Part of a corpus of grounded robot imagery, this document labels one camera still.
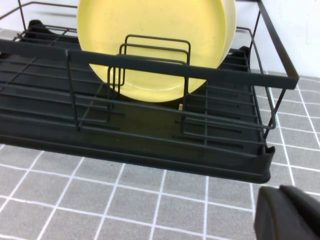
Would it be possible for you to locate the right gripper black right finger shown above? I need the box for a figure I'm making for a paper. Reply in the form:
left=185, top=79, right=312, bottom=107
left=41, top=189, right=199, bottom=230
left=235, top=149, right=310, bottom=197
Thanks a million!
left=279, top=184, right=320, bottom=216

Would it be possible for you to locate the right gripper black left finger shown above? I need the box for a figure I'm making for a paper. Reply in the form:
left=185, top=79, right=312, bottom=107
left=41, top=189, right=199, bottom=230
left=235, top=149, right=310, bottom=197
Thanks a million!
left=253, top=186, right=320, bottom=240

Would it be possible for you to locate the cream plate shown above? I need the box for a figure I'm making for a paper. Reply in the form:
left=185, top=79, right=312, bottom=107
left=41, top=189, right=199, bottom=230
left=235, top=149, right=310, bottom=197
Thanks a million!
left=219, top=0, right=238, bottom=64

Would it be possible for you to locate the yellow plate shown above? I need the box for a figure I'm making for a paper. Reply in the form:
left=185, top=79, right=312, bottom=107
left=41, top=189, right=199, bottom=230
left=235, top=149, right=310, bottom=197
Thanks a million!
left=76, top=0, right=227, bottom=104

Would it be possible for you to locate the black plastic drip tray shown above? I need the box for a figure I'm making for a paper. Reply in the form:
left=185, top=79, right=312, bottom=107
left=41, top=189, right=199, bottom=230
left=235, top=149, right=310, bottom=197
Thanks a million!
left=0, top=19, right=276, bottom=183

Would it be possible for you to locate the grey checked tablecloth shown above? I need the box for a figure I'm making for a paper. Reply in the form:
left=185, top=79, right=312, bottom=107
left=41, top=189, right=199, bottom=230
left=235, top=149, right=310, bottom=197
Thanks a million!
left=0, top=27, right=320, bottom=240

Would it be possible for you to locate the black wire dish rack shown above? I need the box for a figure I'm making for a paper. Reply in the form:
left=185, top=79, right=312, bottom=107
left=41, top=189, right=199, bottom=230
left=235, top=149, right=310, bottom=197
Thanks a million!
left=0, top=0, right=300, bottom=153

